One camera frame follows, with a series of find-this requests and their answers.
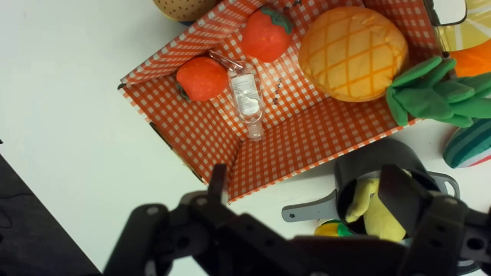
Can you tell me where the yellow plush toy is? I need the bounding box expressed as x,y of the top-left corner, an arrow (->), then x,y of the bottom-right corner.
344,175 -> 410,244

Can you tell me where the red plush with green top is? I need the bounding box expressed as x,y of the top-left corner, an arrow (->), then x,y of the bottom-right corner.
240,4 -> 295,64

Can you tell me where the round red plush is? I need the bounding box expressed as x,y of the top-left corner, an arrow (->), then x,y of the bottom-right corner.
175,55 -> 231,104

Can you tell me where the clear sanitizer bottle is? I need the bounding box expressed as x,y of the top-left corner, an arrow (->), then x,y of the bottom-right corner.
208,49 -> 267,142

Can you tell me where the small yellow green toy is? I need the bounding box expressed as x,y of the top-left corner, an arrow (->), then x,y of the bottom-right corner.
313,219 -> 355,239

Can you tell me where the orange bread roll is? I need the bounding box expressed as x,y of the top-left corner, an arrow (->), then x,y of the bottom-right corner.
298,4 -> 491,129

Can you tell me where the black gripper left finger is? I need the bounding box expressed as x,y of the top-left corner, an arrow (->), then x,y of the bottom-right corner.
102,162 -> 294,276

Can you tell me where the yellow white striped plush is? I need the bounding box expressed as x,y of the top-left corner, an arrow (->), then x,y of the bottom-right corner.
436,0 -> 491,52

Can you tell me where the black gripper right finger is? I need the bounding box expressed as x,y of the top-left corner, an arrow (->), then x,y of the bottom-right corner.
378,162 -> 491,276

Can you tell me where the small orange fruit toy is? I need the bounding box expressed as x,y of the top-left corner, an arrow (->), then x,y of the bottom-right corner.
450,38 -> 491,80

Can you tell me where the red checkered basket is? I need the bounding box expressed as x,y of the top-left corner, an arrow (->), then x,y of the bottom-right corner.
119,0 -> 444,204

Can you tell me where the black toy pot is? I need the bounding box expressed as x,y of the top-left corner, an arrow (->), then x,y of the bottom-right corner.
281,136 -> 462,247

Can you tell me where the striped watermelon slice plush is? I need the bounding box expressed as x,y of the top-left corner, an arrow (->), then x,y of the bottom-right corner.
442,118 -> 491,170

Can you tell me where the burger plush toy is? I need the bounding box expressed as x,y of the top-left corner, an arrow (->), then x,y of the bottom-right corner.
152,0 -> 221,23

